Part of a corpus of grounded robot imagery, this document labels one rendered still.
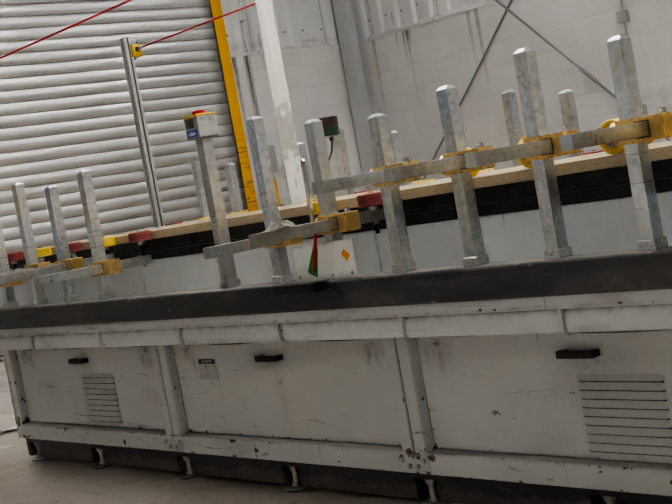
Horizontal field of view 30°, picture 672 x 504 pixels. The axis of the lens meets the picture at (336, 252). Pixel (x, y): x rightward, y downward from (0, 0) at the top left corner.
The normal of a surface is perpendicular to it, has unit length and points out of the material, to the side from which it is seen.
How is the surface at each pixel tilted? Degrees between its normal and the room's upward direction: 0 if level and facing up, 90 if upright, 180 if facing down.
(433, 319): 90
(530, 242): 90
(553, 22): 90
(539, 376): 90
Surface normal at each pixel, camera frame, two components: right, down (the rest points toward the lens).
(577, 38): -0.75, 0.17
